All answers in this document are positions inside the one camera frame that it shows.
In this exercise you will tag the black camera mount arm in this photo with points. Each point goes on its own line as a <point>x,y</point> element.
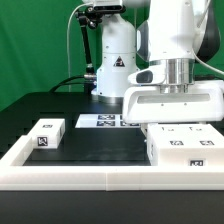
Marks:
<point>87,40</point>

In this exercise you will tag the white cabinet top block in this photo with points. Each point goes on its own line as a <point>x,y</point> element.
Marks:
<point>47,133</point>

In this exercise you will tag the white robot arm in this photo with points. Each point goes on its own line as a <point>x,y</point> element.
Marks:
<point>149,48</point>

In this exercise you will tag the white cabinet body box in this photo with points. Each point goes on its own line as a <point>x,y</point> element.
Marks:
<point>187,155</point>

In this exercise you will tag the white U-shaped border frame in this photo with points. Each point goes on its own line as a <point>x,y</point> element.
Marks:
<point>16,175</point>

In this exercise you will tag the overhead camera bar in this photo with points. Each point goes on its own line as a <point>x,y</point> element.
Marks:
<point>106,9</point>

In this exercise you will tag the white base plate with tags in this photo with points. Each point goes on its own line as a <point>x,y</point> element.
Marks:
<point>103,121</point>

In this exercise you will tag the white cabinet door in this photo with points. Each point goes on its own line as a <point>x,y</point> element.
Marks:
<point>166,136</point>
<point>204,135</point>

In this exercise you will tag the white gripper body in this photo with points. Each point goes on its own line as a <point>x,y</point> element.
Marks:
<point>144,103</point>

